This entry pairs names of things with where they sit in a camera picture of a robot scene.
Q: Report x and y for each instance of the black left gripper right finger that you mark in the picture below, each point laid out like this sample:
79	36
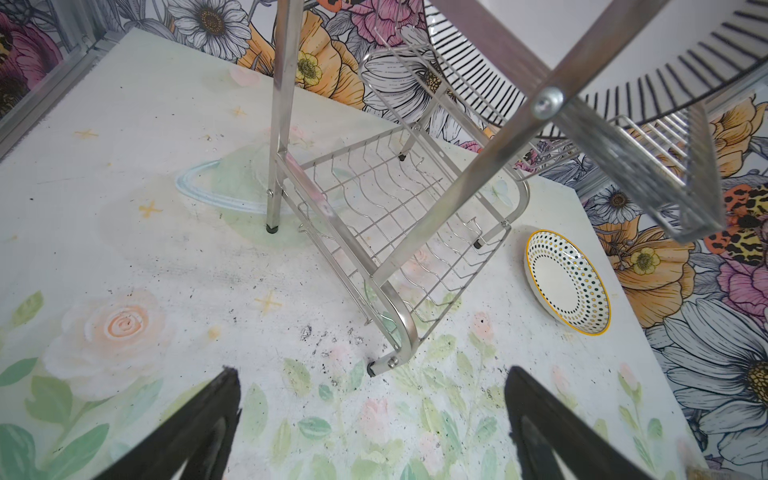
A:
550	439

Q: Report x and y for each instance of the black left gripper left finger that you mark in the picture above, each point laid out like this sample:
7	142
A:
193	443

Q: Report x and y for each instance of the yellow rim dotted plate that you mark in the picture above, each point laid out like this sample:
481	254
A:
566	283

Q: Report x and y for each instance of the black striped rim plate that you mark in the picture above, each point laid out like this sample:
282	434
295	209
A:
638	59

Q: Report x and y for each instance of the silver wire dish rack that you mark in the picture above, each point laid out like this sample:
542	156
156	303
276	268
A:
621	150

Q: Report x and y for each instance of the left aluminium corner post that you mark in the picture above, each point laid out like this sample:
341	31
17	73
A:
47	47

